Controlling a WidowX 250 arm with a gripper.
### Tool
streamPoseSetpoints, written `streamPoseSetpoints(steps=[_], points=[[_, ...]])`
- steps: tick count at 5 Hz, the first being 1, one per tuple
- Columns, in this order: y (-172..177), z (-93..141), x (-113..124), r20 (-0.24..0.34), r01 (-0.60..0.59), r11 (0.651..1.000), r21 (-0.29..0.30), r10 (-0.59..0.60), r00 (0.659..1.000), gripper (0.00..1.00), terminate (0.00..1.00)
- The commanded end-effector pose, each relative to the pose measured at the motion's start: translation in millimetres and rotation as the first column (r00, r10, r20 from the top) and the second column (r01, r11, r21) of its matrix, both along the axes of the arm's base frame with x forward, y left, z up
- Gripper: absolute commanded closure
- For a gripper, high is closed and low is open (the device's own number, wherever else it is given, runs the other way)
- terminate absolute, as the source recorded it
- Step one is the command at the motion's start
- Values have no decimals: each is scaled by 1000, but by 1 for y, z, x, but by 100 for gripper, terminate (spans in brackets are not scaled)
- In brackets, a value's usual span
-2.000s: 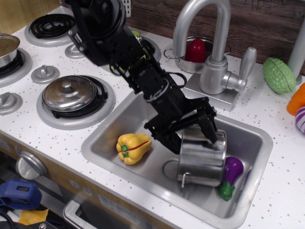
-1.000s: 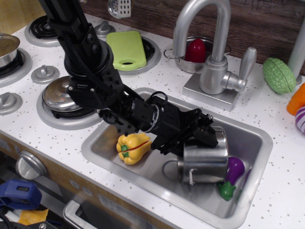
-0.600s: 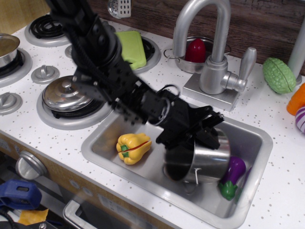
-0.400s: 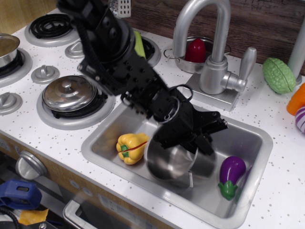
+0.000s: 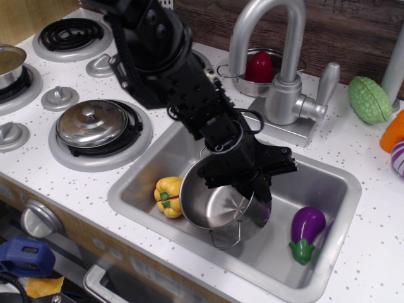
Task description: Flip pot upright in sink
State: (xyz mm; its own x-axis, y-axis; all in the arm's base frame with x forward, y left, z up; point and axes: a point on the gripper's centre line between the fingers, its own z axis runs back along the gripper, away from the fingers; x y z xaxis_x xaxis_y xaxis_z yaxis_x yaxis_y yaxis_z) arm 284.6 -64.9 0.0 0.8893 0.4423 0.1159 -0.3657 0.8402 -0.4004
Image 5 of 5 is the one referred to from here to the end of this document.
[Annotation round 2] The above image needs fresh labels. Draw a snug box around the grey stove knob front-left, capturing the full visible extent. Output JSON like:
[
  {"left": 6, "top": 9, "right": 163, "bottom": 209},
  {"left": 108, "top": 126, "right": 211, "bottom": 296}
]
[{"left": 1, "top": 122, "right": 30, "bottom": 152}]

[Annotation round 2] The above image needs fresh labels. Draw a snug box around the blue clamp tool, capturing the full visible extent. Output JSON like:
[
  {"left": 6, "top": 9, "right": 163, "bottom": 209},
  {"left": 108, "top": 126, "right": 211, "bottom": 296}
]
[{"left": 1, "top": 237, "right": 56, "bottom": 278}]

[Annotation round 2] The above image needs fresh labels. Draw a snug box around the stainless steel pot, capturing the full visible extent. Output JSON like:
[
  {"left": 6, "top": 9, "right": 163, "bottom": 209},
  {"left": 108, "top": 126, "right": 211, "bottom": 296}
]
[{"left": 179, "top": 155, "right": 272, "bottom": 250}]

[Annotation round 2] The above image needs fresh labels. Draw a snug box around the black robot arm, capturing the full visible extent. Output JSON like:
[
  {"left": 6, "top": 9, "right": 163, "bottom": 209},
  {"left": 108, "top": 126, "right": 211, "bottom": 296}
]
[{"left": 89, "top": 1, "right": 297, "bottom": 203}]

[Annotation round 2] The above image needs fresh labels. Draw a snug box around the grey stove knob centre-left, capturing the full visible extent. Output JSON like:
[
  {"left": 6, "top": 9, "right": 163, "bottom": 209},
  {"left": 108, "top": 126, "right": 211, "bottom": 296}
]
[{"left": 41, "top": 86, "right": 79, "bottom": 112}]

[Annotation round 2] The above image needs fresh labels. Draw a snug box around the yellow toy bell pepper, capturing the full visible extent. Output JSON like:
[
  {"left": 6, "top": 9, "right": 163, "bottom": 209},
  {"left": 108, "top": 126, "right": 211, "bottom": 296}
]
[{"left": 153, "top": 177, "right": 183, "bottom": 218}]

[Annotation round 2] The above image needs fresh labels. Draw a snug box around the back left stove burner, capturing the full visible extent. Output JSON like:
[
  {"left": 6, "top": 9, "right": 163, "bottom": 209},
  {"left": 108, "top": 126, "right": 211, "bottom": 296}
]
[{"left": 32, "top": 18, "right": 112, "bottom": 62}]

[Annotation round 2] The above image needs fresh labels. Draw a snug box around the silver toy faucet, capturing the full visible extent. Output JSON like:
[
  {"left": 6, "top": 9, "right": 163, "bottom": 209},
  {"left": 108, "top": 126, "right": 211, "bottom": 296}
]
[{"left": 227, "top": 0, "right": 341, "bottom": 148}]

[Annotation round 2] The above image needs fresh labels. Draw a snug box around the black cable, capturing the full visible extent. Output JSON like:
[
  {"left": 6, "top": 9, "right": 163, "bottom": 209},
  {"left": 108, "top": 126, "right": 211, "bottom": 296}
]
[{"left": 0, "top": 273, "right": 29, "bottom": 303}]

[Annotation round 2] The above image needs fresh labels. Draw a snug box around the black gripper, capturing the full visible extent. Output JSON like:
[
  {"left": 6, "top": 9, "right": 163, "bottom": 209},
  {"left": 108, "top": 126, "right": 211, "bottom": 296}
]
[{"left": 197, "top": 129, "right": 297, "bottom": 203}]

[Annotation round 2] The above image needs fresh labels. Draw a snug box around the silver sink basin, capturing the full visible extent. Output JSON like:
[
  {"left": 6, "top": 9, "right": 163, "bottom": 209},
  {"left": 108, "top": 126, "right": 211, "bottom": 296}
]
[{"left": 108, "top": 122, "right": 362, "bottom": 302}]

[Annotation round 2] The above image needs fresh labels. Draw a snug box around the purple striped toy vegetable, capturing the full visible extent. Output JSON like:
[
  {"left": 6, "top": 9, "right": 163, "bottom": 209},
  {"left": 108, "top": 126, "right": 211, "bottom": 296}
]
[{"left": 391, "top": 141, "right": 404, "bottom": 177}]

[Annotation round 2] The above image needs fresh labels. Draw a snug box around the steel pot lid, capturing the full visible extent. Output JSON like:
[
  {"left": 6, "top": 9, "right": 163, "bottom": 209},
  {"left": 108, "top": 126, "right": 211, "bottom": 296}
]
[{"left": 56, "top": 100, "right": 129, "bottom": 148}]

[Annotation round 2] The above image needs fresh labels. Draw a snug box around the green bumpy toy vegetable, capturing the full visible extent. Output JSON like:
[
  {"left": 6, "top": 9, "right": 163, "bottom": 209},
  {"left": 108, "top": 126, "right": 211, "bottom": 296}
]
[{"left": 348, "top": 76, "right": 393, "bottom": 124}]

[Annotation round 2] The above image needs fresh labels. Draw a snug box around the front left stove burner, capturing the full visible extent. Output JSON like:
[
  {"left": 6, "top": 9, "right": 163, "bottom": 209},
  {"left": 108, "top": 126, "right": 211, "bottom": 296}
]
[{"left": 1, "top": 64, "right": 43, "bottom": 116}]

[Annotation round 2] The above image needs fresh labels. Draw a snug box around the grey vertical pole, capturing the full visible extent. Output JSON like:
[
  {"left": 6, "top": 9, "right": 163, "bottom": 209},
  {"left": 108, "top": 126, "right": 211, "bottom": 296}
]
[{"left": 381, "top": 27, "right": 403, "bottom": 112}]

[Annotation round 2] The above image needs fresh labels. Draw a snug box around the front right stove burner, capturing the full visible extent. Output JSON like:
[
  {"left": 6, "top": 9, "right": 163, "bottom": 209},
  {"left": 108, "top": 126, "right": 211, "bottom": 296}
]
[{"left": 48, "top": 99, "right": 153, "bottom": 172}]

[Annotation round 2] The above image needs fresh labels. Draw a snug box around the yellow cloth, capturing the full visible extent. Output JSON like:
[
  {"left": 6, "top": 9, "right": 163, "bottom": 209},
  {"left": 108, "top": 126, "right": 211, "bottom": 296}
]
[{"left": 25, "top": 276, "right": 65, "bottom": 299}]

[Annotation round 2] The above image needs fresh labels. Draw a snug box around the red toy vegetable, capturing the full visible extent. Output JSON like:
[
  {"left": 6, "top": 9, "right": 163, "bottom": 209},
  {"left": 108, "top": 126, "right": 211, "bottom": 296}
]
[{"left": 245, "top": 50, "right": 273, "bottom": 84}]

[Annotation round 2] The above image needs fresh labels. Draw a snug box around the grey oven door handle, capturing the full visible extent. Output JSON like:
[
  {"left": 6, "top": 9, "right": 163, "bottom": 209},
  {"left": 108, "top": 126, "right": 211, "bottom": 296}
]
[{"left": 83, "top": 264, "right": 177, "bottom": 303}]

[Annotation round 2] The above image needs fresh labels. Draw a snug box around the grey stove knob middle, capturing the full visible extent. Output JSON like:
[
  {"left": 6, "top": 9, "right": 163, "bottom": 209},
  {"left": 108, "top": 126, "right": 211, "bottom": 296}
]
[{"left": 86, "top": 54, "right": 114, "bottom": 78}]

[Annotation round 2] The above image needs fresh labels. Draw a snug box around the steel pot on burner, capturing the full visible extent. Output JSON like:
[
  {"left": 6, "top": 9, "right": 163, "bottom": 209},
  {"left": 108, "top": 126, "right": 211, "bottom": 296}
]
[{"left": 0, "top": 44, "right": 27, "bottom": 90}]

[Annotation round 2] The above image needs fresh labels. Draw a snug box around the orange toy vegetable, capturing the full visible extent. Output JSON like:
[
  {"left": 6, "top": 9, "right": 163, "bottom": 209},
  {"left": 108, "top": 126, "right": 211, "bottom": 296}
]
[{"left": 379, "top": 110, "right": 404, "bottom": 153}]

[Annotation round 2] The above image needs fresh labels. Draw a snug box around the grey oven dial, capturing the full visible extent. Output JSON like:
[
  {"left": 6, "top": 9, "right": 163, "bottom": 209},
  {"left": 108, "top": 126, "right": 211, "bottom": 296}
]
[{"left": 20, "top": 199, "right": 63, "bottom": 239}]

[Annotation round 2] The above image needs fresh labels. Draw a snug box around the purple toy eggplant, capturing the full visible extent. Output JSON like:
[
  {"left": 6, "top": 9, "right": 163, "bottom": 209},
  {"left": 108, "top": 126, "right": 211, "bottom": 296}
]
[{"left": 289, "top": 206, "right": 326, "bottom": 265}]

